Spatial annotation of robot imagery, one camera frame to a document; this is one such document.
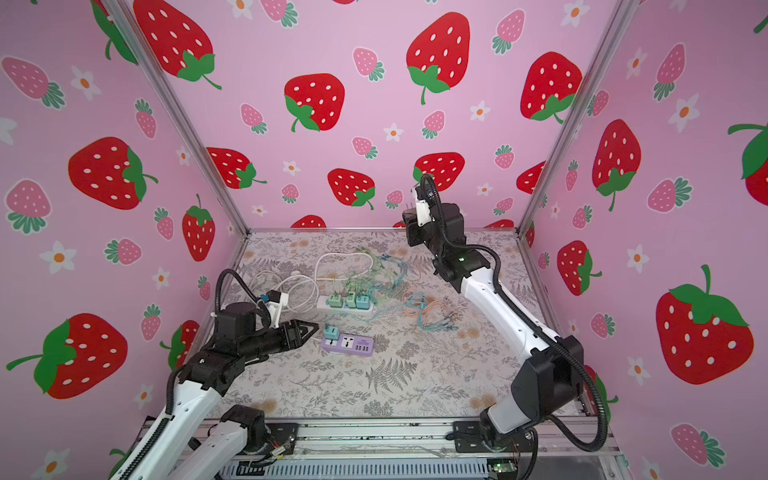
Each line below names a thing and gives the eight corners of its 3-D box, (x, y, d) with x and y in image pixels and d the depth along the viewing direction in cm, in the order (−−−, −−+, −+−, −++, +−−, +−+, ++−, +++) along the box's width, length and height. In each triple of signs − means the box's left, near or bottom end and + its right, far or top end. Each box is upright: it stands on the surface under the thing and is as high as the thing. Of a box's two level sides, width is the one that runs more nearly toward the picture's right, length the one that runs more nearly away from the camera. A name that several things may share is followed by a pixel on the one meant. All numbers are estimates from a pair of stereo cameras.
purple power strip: (322, 356, 90) (320, 352, 87) (325, 339, 94) (323, 334, 91) (374, 356, 90) (373, 352, 87) (375, 339, 94) (374, 334, 91)
